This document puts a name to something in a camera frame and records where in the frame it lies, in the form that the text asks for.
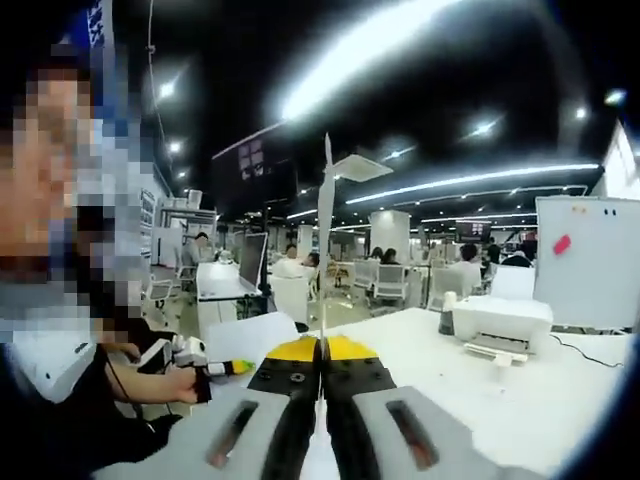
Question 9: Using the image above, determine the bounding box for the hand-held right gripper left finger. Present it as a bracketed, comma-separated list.
[92, 335, 321, 480]

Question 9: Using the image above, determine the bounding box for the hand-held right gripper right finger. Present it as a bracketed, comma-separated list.
[323, 335, 551, 480]

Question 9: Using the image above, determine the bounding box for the person's left hand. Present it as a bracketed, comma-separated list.
[167, 369, 201, 404]

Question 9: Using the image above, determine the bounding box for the white office desk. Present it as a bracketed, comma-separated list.
[195, 260, 276, 327]

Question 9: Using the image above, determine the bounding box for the white table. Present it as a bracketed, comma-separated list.
[198, 306, 632, 476]

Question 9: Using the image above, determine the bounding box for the dark computer monitor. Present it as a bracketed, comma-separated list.
[238, 231, 270, 297]

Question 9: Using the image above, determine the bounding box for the white mesh office chair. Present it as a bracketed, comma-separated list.
[371, 263, 408, 302]

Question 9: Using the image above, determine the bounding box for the white storage shelf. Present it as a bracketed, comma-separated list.
[154, 189, 219, 267]

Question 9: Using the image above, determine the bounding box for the white chest-worn device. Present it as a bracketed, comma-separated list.
[0, 324, 97, 404]

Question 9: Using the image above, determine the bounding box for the white printer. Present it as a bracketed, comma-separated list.
[451, 264, 556, 370]

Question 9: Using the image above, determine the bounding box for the white square pillar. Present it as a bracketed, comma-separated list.
[369, 209, 412, 252]

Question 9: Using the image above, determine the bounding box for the large dark hanging screen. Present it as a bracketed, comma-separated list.
[211, 121, 298, 207]

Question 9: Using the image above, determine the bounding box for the small hanging screen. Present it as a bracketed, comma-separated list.
[454, 219, 494, 239]

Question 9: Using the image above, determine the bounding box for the ceiling air conditioner unit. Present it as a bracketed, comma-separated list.
[324, 153, 394, 183]

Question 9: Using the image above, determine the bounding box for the curved ceiling light strip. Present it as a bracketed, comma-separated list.
[344, 161, 602, 207]

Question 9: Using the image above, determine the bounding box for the white whiteboard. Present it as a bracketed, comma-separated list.
[531, 195, 640, 332]

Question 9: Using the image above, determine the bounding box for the wide ceiling light bar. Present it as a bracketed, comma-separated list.
[278, 0, 472, 122]

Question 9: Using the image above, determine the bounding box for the black device cable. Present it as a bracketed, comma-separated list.
[101, 344, 152, 427]

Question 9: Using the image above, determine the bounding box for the framed wall poster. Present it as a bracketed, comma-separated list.
[139, 186, 157, 257]

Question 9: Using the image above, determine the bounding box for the black power cable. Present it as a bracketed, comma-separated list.
[549, 331, 629, 370]

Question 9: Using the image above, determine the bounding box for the thin hanging ceiling cord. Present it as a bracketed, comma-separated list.
[147, 0, 170, 137]

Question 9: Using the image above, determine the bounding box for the blue wall banner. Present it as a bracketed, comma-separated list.
[83, 0, 118, 107]

